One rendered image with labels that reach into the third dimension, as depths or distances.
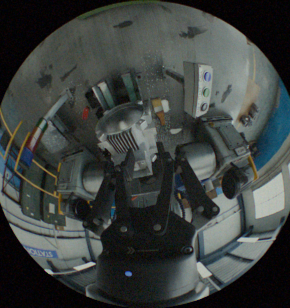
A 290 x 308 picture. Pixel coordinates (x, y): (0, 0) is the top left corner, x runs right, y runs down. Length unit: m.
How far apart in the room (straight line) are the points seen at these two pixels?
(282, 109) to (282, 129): 0.85
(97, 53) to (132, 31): 0.18
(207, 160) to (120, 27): 0.78
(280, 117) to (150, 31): 5.34
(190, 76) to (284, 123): 5.29
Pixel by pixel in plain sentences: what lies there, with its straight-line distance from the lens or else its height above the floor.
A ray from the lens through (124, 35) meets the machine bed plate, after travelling 0.51.
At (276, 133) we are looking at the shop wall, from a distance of 5.56.
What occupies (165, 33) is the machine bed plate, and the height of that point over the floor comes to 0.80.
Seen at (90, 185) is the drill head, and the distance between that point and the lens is 0.66.
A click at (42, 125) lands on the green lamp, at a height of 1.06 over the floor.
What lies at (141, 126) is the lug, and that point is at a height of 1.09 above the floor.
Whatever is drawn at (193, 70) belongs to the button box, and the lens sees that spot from 0.27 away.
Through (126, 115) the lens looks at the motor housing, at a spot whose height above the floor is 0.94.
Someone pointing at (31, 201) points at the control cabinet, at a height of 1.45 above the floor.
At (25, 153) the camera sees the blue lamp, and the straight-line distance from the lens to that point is 0.37.
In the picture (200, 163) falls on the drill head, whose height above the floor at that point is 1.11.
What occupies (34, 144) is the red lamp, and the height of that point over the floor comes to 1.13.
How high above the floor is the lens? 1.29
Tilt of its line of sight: 33 degrees down
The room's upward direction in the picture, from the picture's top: 171 degrees clockwise
